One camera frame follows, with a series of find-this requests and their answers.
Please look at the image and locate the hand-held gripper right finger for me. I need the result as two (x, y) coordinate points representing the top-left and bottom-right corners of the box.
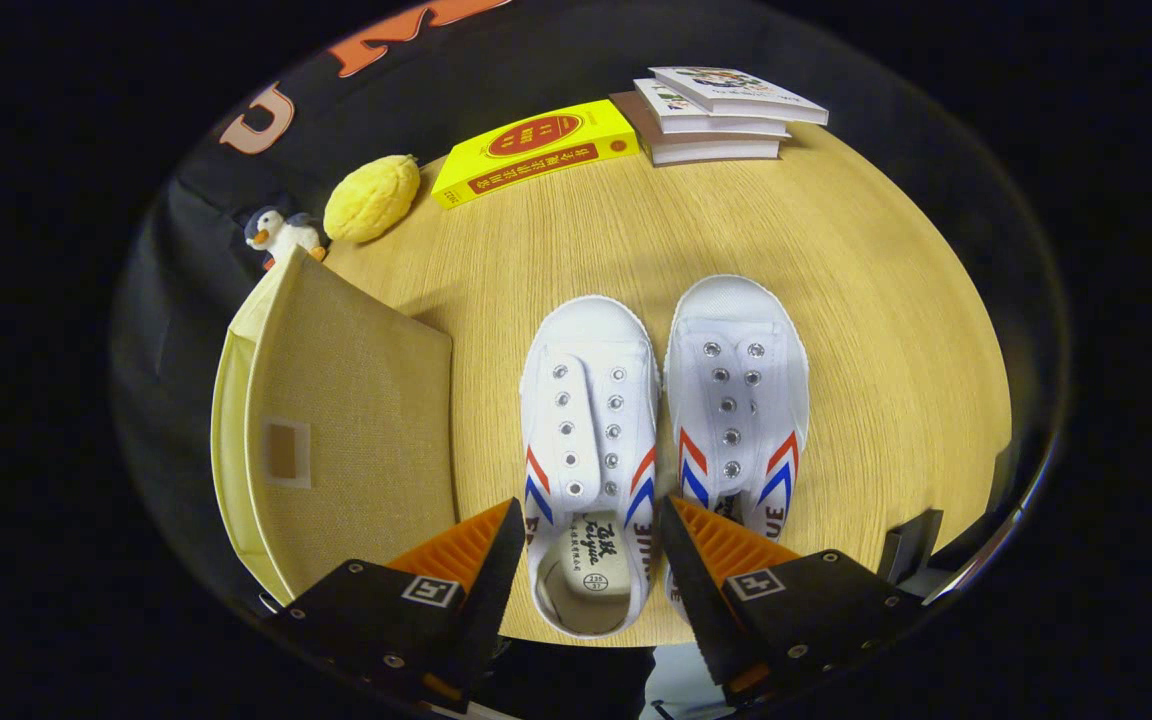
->
(660, 494), (925, 708)

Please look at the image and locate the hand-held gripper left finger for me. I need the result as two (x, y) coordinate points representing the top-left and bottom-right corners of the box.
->
(266, 497), (527, 714)

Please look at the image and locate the white canvas shoe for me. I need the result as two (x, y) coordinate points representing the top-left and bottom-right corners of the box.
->
(519, 295), (660, 639)
(663, 275), (810, 601)

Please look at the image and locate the beige fabric storage box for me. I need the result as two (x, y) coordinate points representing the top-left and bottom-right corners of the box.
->
(211, 247), (457, 607)

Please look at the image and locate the yellow round plush toy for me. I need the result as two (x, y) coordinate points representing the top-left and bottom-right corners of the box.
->
(323, 154), (421, 244)

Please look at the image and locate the penguin plush toy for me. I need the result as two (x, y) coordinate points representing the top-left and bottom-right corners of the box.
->
(244, 206), (327, 269)

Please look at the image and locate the yellow book red label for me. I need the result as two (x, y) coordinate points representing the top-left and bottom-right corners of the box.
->
(431, 99), (640, 211)

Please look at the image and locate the brown cover book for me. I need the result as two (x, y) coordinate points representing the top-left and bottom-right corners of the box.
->
(610, 91), (782, 167)

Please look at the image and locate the white illustrated cover book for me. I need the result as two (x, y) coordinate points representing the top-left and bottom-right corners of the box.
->
(648, 66), (830, 127)

